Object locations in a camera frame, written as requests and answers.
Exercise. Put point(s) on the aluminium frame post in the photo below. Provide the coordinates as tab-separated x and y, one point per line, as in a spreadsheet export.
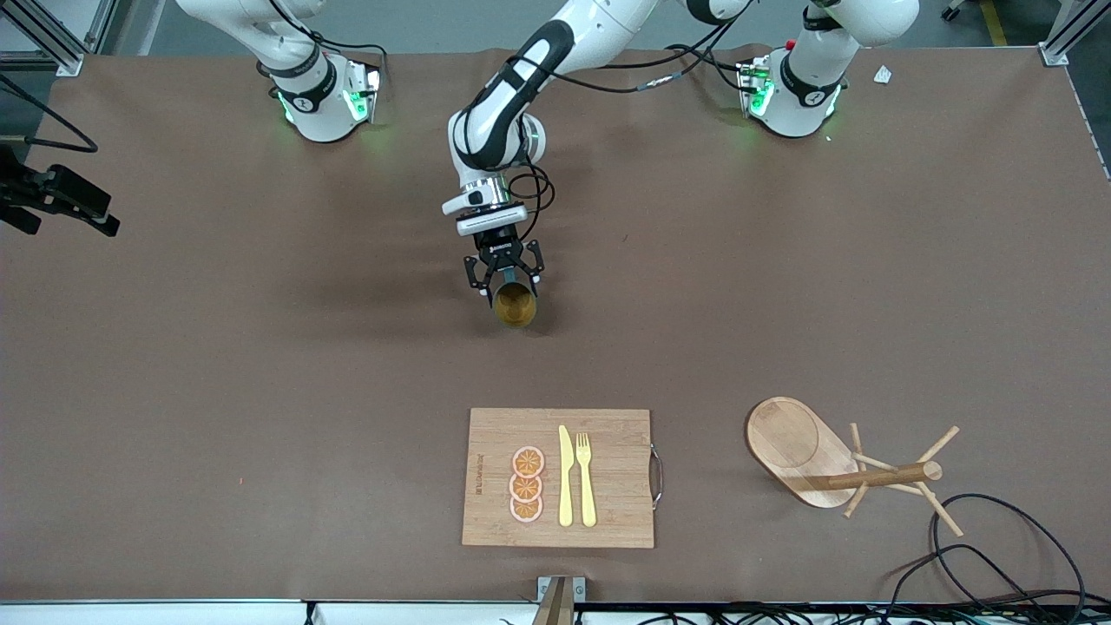
52	39
1063	39

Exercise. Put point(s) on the yellow plastic knife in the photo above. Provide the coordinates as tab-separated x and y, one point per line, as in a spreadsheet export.
565	486

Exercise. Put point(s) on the bamboo cutting board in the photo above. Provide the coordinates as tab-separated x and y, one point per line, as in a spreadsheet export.
616	469

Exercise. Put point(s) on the wooden mug tree rack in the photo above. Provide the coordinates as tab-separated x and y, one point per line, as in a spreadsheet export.
781	438

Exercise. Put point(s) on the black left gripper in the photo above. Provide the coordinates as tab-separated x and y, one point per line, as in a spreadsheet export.
501	251

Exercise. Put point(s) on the dark teal ribbed cup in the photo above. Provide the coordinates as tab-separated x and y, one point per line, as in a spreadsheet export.
516	305

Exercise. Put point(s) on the white paper scrap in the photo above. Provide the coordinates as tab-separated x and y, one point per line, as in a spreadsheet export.
883	75

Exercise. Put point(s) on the black caster wheel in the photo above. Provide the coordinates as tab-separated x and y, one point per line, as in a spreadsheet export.
952	10

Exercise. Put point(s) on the metal bracket with post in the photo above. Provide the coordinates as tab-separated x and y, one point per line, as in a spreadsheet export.
560	599

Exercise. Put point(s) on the orange slice toy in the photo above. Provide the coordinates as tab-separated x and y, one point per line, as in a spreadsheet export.
528	461

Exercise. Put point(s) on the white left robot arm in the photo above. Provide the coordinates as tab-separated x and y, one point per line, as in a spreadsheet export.
490	130

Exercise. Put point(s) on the yellow plastic fork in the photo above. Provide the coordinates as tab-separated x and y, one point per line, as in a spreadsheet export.
588	495

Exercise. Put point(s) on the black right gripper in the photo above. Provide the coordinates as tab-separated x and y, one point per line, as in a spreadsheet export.
59	193

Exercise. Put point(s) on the brown table cover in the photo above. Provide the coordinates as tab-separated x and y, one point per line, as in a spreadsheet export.
347	347

